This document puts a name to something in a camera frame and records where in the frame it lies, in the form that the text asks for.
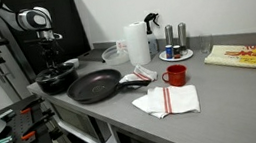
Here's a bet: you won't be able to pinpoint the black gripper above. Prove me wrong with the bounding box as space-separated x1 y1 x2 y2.
38 36 67 71

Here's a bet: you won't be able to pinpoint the clear glass lid black knob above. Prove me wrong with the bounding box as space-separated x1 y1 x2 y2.
35 61 78 83

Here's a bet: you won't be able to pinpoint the black cooking pot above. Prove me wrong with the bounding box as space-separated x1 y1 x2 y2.
32 61 81 98

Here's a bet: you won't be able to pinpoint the small white bowl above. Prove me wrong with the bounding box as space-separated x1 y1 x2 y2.
64 57 81 71

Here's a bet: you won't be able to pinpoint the black flat tray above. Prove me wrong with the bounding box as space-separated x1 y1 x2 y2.
76 48 107 67

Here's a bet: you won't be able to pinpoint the black clamp orange tip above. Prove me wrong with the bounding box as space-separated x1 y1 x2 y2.
18 96 47 115
17 108 59 142

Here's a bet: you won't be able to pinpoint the black frying pan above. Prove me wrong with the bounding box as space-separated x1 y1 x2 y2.
64 63 153 107

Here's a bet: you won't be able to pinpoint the clear glass bowl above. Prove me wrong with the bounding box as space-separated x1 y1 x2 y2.
100 43 131 68

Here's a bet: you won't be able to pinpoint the black microwave oven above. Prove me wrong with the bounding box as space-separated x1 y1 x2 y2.
51 96 113 143

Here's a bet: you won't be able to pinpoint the small white red-print box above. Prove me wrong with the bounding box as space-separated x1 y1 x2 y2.
116 40 128 53

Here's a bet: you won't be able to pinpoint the white paper towel roll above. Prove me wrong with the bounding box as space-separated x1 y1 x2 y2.
122 20 152 67

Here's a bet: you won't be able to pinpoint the crumpled white towel red stripes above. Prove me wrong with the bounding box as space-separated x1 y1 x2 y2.
116 62 159 92

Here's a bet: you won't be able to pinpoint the small blue can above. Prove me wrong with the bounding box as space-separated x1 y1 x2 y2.
164 44 175 60

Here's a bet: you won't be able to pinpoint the steel grinder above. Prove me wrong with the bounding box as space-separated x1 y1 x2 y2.
176 21 190 57
163 24 176 48

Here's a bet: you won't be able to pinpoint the red enamel mug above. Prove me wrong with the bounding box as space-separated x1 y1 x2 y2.
160 62 189 89

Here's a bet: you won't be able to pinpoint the small dark jar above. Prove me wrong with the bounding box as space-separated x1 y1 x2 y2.
172 44 184 60

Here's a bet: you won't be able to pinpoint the folded white towel red stripes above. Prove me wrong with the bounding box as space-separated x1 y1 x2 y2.
130 81 201 123

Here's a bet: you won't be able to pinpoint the white round plate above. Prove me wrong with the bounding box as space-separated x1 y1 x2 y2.
157 45 195 65

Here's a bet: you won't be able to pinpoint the clear drinking glass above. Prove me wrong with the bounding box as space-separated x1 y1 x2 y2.
198 33 214 55

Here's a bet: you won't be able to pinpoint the yellow patterned cloth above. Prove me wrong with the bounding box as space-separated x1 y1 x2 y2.
201 38 256 82

